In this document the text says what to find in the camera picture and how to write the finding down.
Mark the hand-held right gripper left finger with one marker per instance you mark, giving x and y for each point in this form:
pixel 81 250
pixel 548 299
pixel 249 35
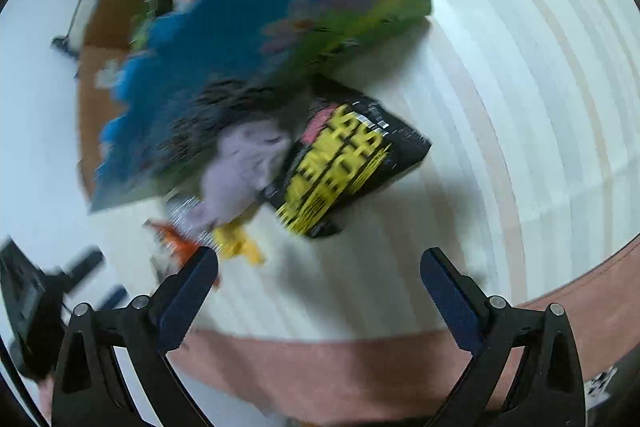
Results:
pixel 187 302

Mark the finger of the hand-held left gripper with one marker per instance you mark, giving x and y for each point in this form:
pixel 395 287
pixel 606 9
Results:
pixel 112 298
pixel 85 264

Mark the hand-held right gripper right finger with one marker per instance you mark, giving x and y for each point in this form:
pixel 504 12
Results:
pixel 450 302

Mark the purple plush toy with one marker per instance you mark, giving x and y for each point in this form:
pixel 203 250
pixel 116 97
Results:
pixel 235 172

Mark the blue flower print storage box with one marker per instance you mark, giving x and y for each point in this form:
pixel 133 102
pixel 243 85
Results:
pixel 240 47

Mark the yellow soft toy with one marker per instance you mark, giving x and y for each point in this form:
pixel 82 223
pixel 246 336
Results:
pixel 239 244

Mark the black furry soft toy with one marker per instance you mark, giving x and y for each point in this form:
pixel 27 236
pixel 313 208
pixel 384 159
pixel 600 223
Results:
pixel 210 122

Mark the green soft toy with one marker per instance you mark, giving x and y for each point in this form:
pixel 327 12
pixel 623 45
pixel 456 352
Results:
pixel 152 14

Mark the orange yellow snack packet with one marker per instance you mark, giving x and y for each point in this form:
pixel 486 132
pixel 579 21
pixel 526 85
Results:
pixel 170 241

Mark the black and white marker tag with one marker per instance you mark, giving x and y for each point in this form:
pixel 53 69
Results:
pixel 598 388

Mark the white striped mat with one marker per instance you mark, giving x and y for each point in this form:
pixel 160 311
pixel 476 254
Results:
pixel 500 132

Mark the black and yellow snack packet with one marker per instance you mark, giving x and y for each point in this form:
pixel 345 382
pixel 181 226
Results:
pixel 345 157

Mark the black chair base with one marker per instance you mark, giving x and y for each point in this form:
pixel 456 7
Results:
pixel 82 9

